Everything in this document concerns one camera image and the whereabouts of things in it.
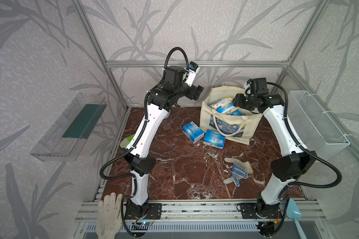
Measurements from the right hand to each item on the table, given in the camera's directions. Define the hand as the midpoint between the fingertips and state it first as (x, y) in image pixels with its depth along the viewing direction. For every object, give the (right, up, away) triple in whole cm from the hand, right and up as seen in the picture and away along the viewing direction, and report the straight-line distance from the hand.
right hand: (235, 100), depth 82 cm
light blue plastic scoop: (+27, -56, -9) cm, 63 cm away
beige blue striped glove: (+4, -40, +5) cm, 41 cm away
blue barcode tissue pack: (-23, -19, +15) cm, 33 cm away
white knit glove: (-65, -59, -9) cm, 88 cm away
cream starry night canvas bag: (+2, -15, +3) cm, 16 cm away
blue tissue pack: (+4, -7, +9) cm, 12 cm away
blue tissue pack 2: (-9, -23, +12) cm, 27 cm away
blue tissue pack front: (-6, -2, +4) cm, 8 cm away
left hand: (-22, +6, -11) cm, 25 cm away
